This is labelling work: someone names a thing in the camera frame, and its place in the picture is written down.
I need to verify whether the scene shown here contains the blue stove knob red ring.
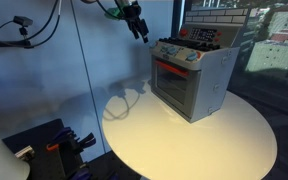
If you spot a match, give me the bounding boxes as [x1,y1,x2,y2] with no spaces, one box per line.
[185,50,201,63]

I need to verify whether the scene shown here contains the black webcam on stand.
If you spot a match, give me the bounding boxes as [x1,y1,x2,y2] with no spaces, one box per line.
[12,15,35,37]

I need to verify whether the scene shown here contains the grey toy stove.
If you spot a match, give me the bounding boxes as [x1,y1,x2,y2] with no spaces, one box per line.
[149,8,250,124]

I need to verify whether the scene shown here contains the white rounded plastic housing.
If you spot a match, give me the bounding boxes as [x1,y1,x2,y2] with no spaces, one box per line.
[0,116,31,180]

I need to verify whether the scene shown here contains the red oven door handle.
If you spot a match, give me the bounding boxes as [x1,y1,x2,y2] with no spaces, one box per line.
[155,59,190,79]

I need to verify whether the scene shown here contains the black stove burner grate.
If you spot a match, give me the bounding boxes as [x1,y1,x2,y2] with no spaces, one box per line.
[158,36,222,53]

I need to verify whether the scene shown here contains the purple handled clamp orange tip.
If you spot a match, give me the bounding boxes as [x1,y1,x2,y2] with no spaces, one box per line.
[45,126,78,152]

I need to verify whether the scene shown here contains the black stove button panel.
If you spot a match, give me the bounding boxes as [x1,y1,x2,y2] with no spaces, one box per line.
[188,27,219,43]

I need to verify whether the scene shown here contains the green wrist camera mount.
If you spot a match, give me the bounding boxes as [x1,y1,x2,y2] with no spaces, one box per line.
[104,6,127,21]

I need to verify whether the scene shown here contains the grey oven door with window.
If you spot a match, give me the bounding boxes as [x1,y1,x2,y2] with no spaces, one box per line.
[151,55,202,123]

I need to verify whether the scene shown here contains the red knob on back panel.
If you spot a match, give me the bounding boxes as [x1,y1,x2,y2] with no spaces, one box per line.
[178,28,189,38]

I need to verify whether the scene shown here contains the black hanging robot cable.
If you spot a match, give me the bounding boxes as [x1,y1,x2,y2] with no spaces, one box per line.
[25,0,64,50]

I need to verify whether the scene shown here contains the black camera stand bar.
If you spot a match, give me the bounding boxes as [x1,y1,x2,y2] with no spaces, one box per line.
[0,32,32,50]

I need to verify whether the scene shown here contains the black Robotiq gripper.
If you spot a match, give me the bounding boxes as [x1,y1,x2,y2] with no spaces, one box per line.
[117,0,150,45]

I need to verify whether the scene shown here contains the silver metal bracket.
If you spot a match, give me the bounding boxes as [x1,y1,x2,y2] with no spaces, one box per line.
[14,145,36,162]

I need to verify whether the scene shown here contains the black equipment cart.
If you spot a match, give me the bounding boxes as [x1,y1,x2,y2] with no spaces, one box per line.
[2,118,118,180]

